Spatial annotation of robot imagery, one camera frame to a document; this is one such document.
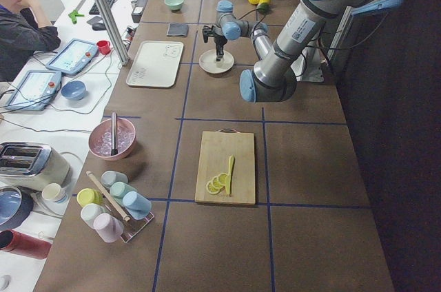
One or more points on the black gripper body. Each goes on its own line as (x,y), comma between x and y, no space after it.
(219,43)

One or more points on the cream round plate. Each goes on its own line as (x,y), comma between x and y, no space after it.
(208,62)

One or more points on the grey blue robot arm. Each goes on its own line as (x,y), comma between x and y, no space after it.
(272,78)

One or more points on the white bear tray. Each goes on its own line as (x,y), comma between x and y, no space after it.
(156,64)

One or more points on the grey folded cloth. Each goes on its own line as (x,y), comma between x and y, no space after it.
(177,30)

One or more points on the mint green bowl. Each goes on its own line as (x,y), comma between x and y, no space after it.
(174,5)

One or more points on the green avocado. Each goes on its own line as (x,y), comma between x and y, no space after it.
(263,8)

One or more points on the red mug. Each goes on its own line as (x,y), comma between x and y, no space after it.
(103,47)

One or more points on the wooden cutting board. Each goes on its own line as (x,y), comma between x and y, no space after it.
(216,148)

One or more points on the yellow plastic knife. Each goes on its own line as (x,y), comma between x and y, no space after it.
(228,178)

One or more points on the lemon slice top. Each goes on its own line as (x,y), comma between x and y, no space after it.
(222,178)

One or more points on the lemon slice middle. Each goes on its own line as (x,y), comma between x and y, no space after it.
(216,183)

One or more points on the teach pendant upper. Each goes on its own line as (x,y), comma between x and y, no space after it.
(73,57)

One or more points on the teach pendant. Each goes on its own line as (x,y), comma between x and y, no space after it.
(73,57)
(35,91)

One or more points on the pink bowl with ice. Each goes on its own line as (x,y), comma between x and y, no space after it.
(99,141)

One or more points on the blue bowl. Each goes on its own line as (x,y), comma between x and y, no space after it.
(74,90)

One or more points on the grey cup on rack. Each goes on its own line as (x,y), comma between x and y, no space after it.
(109,177)

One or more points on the mint cup on rack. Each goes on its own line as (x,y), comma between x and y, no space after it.
(119,189)

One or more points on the blue cup on rack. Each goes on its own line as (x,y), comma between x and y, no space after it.
(137,205)

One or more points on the teach pendant lower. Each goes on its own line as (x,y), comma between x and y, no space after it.
(35,91)

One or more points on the wooden rolling pin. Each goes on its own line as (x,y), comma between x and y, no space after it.
(125,216)

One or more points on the seated person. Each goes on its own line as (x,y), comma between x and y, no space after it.
(25,29)

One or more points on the yellow-green cup on rack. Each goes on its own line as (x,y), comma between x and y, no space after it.
(89,196)

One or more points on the white cup on rack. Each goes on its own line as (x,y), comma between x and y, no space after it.
(90,212)

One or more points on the pink cup on rack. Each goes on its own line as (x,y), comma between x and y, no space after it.
(108,227)

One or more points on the cream small cup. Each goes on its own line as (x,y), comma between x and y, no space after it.
(54,193)

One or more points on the cream toaster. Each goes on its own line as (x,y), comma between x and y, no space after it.
(32,165)

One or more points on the red cylinder container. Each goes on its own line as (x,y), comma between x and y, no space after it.
(24,245)

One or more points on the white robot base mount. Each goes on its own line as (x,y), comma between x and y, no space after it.
(307,67)

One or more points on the aluminium frame post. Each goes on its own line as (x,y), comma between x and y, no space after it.
(112,31)

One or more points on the steel ice scoop handle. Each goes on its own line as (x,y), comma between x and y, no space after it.
(114,132)

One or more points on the wire cup rack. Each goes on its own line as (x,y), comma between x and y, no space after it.
(132,227)

